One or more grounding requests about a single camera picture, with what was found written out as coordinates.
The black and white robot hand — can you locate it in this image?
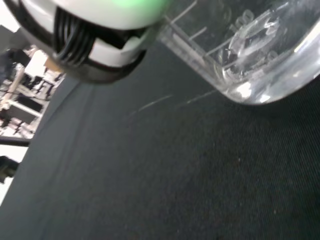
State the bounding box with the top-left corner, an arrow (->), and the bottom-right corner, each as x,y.
4,0 -> 174,86

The black tripod leg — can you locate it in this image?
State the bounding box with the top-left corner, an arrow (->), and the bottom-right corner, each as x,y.
0,135 -> 31,148

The black bench cloth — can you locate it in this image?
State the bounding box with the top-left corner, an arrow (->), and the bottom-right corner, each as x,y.
0,37 -> 320,240

